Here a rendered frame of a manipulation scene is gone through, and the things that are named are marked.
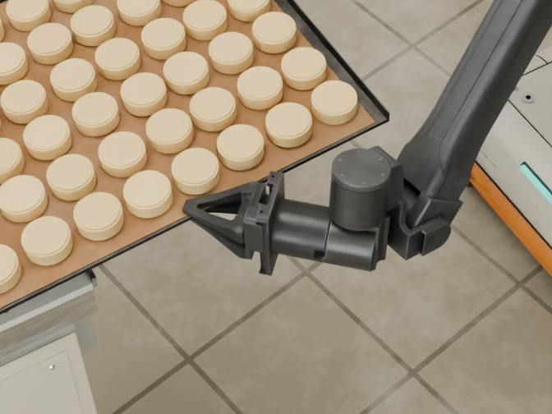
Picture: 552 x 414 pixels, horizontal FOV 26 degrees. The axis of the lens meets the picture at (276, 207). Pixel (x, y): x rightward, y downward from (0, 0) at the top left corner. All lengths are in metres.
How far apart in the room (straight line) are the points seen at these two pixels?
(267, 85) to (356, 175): 0.21
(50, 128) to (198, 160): 0.17
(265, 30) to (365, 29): 1.46
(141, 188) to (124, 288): 1.16
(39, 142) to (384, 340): 1.17
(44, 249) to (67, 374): 0.25
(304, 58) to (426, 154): 0.21
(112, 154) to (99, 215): 0.08
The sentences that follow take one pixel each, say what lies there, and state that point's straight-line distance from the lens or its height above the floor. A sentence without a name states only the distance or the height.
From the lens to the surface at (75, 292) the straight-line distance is 1.32.
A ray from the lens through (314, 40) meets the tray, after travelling 1.38.
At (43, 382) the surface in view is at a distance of 1.42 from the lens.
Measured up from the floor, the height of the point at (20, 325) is 0.88.
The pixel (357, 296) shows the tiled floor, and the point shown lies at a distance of 2.36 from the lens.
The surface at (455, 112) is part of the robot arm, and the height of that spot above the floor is 1.11.
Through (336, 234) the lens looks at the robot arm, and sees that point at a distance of 1.19.
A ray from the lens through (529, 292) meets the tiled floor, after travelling 2.42.
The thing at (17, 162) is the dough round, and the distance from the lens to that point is 1.29.
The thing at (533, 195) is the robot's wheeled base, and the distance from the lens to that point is 2.29.
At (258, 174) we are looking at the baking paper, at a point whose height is 1.00.
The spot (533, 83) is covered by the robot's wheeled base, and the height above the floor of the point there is 0.28.
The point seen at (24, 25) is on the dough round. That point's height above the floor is 1.01.
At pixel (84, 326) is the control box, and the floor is 0.76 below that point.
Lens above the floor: 2.00
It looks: 54 degrees down
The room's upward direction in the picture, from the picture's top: straight up
